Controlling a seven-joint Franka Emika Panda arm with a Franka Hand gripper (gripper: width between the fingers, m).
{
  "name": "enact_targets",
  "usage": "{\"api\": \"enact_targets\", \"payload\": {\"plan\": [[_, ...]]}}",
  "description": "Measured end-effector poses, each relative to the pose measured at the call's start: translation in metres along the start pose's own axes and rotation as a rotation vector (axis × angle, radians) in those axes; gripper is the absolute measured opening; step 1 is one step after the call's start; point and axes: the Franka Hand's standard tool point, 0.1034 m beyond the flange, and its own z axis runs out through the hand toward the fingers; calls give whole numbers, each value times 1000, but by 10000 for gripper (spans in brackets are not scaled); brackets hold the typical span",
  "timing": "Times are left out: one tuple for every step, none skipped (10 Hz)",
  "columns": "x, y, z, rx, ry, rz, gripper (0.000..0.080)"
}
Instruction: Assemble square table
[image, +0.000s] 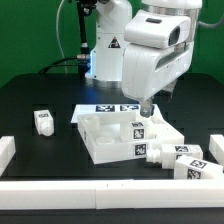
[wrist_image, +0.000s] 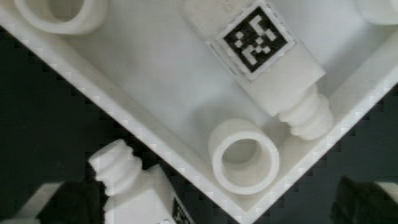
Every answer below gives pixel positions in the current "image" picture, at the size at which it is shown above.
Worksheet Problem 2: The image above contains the white paper with tags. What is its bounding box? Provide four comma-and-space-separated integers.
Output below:
70, 103, 165, 124

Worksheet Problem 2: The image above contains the black camera pole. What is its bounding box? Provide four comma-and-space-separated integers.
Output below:
75, 0, 98, 78

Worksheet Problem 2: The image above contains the black cable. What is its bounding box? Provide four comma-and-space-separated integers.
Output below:
39, 55, 83, 75

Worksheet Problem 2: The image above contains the white square table top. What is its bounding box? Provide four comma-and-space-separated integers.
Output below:
78, 112, 184, 164

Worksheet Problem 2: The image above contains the white right obstacle block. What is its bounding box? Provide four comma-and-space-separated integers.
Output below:
209, 134, 224, 167

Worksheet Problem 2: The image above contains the white left obstacle block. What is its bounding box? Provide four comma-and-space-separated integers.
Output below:
0, 136, 16, 176

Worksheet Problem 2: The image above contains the white obstacle block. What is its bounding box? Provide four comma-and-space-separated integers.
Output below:
0, 136, 16, 176
209, 134, 224, 167

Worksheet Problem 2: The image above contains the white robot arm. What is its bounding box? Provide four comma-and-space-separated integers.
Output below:
85, 0, 224, 117

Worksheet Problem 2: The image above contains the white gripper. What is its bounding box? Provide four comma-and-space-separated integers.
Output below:
122, 10, 194, 118

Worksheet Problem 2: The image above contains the white front obstacle bar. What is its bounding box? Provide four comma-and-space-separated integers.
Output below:
0, 180, 224, 210

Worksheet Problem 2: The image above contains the grey cable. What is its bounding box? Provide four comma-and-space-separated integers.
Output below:
55, 0, 69, 74

